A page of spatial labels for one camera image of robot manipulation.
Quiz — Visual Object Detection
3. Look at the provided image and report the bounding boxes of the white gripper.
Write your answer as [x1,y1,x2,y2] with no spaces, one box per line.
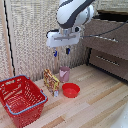
[45,28,82,58]

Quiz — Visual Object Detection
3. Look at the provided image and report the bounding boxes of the yellow snack bag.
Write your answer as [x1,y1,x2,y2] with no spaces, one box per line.
[42,68,61,98]

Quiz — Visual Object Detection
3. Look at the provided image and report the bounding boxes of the brown drawer cabinet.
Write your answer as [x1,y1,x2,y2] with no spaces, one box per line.
[81,9,128,83]

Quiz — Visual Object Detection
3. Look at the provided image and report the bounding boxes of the pink plastic cup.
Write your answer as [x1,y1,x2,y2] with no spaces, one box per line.
[58,66,72,83]

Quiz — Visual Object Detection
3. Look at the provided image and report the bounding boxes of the red plastic bowl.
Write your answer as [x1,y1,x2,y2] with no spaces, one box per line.
[61,82,81,99]

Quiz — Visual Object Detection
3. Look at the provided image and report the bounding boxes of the red shopping basket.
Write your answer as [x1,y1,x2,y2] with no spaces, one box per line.
[0,74,49,128]

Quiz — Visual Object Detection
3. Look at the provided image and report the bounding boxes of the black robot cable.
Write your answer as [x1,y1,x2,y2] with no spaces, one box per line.
[80,19,128,39]

